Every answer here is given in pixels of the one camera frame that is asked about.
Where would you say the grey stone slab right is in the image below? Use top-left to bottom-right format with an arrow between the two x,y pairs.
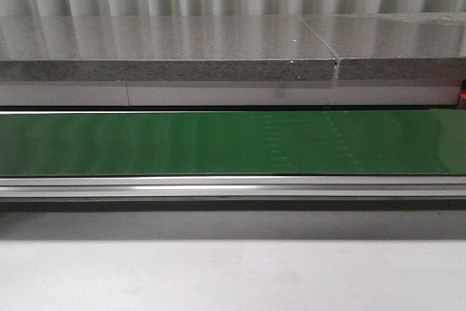
302,13 -> 465,82

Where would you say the grey stone slab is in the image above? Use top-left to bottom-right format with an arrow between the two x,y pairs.
1,15 -> 335,82
302,13 -> 465,82

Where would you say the orange red object at edge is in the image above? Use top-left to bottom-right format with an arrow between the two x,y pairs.
457,80 -> 466,109

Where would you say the green conveyor belt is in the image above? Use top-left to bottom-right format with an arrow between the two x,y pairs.
1,109 -> 465,177

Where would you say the aluminium conveyor side rail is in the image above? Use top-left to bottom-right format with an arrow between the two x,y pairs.
1,175 -> 465,202

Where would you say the grey stone slab left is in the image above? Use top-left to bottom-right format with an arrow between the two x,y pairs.
1,15 -> 335,82

